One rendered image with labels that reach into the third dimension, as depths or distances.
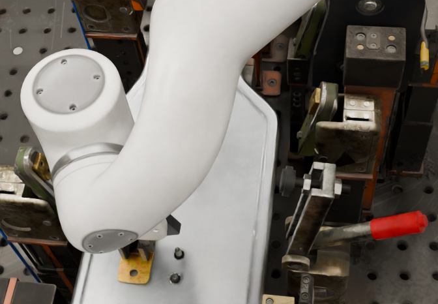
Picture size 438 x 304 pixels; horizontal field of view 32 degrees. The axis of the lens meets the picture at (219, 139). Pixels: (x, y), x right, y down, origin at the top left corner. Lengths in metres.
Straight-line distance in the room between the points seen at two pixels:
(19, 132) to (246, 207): 0.60
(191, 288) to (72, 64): 0.36
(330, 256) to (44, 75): 0.39
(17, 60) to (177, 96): 0.98
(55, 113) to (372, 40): 0.44
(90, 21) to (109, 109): 0.58
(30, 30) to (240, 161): 0.71
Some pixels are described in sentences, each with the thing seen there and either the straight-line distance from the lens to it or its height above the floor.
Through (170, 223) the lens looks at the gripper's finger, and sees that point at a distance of 0.84.
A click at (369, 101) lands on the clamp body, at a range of 0.95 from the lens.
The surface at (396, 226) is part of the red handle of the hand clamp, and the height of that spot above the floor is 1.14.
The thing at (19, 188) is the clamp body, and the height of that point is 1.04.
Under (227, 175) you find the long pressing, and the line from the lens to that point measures 0.97.
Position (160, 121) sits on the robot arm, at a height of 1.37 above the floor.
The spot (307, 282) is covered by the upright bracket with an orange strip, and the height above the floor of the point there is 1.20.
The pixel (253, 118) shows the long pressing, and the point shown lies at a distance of 1.01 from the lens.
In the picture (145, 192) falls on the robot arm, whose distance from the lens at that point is 0.59.
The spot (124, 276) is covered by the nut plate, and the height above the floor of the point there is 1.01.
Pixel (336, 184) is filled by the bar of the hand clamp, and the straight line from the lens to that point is 0.73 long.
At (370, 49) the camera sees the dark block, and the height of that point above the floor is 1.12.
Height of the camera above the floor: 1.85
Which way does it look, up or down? 58 degrees down
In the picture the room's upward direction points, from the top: 8 degrees counter-clockwise
